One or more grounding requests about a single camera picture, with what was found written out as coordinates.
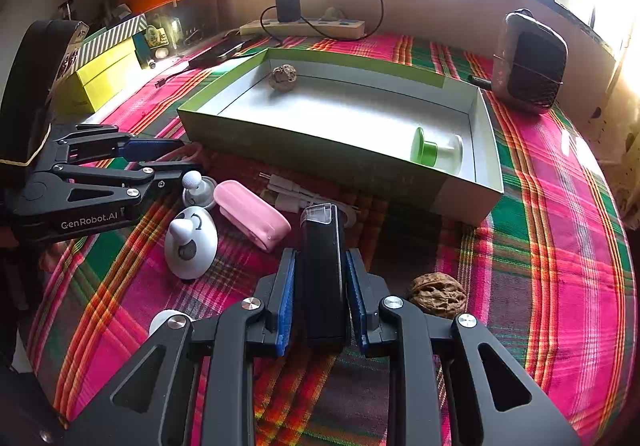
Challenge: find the brown walnut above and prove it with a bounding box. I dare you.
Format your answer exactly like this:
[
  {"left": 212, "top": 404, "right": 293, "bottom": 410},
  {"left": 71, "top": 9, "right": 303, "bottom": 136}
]
[
  {"left": 409, "top": 273, "right": 469, "bottom": 320},
  {"left": 268, "top": 65, "right": 297, "bottom": 90}
]

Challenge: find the black phone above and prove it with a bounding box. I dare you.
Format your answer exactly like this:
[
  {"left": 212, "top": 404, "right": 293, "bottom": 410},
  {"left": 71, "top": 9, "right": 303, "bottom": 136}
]
[{"left": 189, "top": 37, "right": 261, "bottom": 70}]

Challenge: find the glass fronted shelf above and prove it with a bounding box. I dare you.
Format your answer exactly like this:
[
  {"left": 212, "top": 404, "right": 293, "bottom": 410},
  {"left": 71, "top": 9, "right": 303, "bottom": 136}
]
[{"left": 142, "top": 0, "right": 223, "bottom": 70}]

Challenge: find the white ball joint stand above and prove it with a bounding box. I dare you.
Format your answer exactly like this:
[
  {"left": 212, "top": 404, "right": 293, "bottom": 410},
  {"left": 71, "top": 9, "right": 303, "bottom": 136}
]
[{"left": 181, "top": 171, "right": 218, "bottom": 209}]

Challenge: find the striped box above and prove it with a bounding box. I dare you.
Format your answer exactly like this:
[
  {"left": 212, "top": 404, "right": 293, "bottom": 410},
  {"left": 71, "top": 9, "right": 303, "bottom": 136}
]
[{"left": 75, "top": 14, "right": 148, "bottom": 74}]

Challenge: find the green cardboard box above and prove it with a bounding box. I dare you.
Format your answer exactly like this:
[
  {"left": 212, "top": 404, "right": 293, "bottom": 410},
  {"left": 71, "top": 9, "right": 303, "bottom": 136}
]
[{"left": 177, "top": 46, "right": 505, "bottom": 227}]

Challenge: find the green and white spool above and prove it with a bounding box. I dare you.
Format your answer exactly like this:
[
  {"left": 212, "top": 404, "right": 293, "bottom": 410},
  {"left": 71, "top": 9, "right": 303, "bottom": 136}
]
[{"left": 410, "top": 126, "right": 464, "bottom": 173}]

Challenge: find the pink plastic clip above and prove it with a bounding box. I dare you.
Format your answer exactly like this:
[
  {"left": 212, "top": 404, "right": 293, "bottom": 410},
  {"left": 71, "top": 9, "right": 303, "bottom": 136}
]
[{"left": 214, "top": 179, "right": 292, "bottom": 253}]

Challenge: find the black charger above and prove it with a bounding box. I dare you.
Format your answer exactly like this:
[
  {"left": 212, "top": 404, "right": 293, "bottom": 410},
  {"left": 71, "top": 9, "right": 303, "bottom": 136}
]
[{"left": 275, "top": 0, "right": 302, "bottom": 24}]

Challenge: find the beige power strip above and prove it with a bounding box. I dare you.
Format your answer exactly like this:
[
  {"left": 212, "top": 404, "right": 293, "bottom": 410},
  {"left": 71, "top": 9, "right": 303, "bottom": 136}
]
[{"left": 239, "top": 16, "right": 366, "bottom": 41}]

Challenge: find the black device with clear cap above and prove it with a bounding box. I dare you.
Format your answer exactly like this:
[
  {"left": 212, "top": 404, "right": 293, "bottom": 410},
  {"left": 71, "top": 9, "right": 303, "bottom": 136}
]
[{"left": 299, "top": 202, "right": 351, "bottom": 349}]

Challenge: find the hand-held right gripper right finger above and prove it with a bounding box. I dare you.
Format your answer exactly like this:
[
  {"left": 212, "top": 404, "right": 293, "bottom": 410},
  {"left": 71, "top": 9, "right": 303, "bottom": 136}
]
[{"left": 345, "top": 249, "right": 583, "bottom": 446}]

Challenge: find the plaid cloth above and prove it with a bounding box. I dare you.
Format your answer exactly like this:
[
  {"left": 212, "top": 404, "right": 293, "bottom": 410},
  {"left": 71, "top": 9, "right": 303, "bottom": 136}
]
[{"left": 25, "top": 29, "right": 626, "bottom": 446}]

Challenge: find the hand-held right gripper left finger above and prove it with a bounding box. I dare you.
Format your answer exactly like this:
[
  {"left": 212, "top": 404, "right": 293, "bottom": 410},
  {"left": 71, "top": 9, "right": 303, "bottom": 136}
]
[{"left": 65, "top": 249, "right": 301, "bottom": 446}]

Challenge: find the black phone cable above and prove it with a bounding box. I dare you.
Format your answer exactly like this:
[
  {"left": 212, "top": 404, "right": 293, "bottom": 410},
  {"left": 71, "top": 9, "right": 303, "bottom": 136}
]
[{"left": 155, "top": 61, "right": 193, "bottom": 90}]

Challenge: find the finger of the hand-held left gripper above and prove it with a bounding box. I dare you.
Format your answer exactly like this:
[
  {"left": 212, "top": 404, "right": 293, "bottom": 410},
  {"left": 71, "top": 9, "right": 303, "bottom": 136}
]
[
  {"left": 51, "top": 124, "right": 187, "bottom": 163},
  {"left": 50, "top": 161, "right": 204, "bottom": 204}
]

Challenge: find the small white jar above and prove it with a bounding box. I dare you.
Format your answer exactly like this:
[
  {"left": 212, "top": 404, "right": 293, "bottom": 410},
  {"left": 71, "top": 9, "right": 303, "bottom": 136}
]
[{"left": 149, "top": 309, "right": 193, "bottom": 339}]

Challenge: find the small grey space heater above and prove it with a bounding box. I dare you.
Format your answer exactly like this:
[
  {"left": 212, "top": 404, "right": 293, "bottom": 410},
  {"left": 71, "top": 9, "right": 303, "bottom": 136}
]
[{"left": 491, "top": 9, "right": 569, "bottom": 115}]

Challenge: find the black charger cable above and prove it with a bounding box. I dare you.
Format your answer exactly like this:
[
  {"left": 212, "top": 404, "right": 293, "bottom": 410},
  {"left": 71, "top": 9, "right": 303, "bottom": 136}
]
[{"left": 260, "top": 0, "right": 385, "bottom": 40}]

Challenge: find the yellow box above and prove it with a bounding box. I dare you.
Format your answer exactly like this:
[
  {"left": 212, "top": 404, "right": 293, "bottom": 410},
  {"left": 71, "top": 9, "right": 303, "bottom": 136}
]
[{"left": 55, "top": 37, "right": 151, "bottom": 114}]

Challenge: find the white usb cable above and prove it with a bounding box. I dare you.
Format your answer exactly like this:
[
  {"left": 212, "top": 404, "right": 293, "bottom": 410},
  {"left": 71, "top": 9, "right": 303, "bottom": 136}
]
[{"left": 257, "top": 171, "right": 361, "bottom": 227}]

